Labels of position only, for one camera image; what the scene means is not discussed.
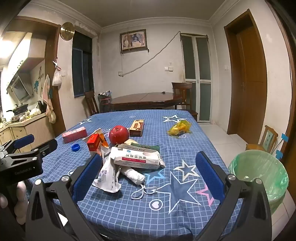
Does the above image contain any brown rectangular box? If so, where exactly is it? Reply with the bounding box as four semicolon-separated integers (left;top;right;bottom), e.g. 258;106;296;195
129;119;146;137

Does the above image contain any round bin with green liner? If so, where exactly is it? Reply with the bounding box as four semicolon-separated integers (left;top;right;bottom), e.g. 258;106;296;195
228;149;289;214

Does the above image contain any red cigarette box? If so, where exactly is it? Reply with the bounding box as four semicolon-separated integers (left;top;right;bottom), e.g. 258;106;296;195
87;134;102;156

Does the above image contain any wooden dining chair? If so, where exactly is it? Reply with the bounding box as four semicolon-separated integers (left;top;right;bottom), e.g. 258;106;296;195
84;91;100;116
171;82;199;122

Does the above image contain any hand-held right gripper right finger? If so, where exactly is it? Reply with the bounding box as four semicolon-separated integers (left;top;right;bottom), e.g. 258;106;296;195
195;151;273;241

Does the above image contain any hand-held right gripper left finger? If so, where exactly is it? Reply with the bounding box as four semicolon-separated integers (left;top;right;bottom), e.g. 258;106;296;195
25;153;103;241

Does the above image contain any kitchen cabinet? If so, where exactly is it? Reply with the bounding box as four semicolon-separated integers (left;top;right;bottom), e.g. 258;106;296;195
0;113;56;153

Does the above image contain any red apple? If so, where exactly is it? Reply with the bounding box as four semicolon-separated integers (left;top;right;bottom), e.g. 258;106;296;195
109;125;129;144

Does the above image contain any framed picture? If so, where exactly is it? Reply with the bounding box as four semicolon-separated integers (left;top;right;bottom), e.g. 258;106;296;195
120;29;147;53

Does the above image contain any red box at left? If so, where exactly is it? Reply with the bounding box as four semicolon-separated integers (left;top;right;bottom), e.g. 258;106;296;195
62;127;88;143

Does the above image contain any blue star tablecloth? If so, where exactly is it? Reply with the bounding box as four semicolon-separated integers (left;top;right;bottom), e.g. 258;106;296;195
30;109;243;241

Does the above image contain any small wooden chair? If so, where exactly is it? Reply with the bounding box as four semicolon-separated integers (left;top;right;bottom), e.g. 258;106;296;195
245;125;278;154

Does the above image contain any range hood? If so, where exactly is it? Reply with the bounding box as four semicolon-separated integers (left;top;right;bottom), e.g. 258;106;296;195
6;75;33;102

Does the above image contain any person's left hand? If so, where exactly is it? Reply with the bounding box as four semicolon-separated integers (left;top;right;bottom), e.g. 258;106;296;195
0;181;29;225

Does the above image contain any white paper packet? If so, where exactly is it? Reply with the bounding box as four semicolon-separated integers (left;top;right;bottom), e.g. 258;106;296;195
92;153;122;193

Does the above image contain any black wok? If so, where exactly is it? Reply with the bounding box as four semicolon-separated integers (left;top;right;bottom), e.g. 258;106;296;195
6;103;29;115

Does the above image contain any gold wall clock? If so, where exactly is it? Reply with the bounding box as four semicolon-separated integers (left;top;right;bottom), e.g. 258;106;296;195
60;22;75;41

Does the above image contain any yellow plastic wrapper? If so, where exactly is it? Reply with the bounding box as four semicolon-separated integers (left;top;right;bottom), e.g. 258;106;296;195
167;120;192;136

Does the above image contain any wooden door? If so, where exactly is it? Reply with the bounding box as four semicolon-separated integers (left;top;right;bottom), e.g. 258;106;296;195
224;9;268;144

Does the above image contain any wall rope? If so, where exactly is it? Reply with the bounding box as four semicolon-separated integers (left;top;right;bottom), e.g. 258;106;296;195
120;31;181;77

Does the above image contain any orange white paper bag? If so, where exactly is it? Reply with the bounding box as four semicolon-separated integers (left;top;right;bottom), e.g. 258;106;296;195
89;128;111;160

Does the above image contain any green bag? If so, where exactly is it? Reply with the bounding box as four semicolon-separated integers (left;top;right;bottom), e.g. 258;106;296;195
98;91;112;113

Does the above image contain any white face mask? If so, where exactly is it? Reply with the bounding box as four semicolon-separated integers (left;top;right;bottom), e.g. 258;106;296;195
120;167;158;200

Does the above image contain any dark window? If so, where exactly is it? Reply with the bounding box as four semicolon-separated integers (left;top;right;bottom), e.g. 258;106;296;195
72;30;94;98

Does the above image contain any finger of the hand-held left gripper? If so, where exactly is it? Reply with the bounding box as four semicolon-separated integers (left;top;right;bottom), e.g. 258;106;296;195
0;134;35;154
7;138;58;163

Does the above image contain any hanging pink cloth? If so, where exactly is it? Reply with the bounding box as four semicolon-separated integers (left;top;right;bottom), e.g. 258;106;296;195
42;75;54;116

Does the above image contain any hanging plastic bag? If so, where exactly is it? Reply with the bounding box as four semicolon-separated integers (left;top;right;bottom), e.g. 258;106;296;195
52;68;63;87

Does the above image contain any glass double door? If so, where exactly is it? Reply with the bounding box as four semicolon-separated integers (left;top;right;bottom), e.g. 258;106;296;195
180;33;213;123

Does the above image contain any round wooden table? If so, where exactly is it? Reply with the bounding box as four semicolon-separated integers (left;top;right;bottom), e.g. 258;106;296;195
109;92;183;112

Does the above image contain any white medicine box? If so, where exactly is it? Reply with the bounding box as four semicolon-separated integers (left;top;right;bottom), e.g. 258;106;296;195
110;144;166;169

